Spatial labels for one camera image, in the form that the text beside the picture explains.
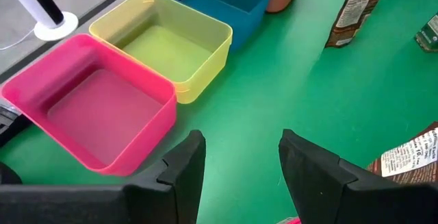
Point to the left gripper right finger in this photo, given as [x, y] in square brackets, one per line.
[318, 183]

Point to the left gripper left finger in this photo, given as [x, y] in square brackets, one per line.
[178, 183]

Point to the brown taco seasoning packet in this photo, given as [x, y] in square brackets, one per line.
[410, 155]
[356, 8]

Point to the dark green spice jar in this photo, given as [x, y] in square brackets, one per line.
[429, 35]

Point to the pink plastic bin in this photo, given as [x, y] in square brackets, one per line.
[102, 114]

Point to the yellow plastic bin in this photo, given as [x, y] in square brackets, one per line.
[167, 51]

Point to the blue plastic bin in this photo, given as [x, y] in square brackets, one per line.
[222, 5]

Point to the white stand with round base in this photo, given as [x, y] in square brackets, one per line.
[51, 25]

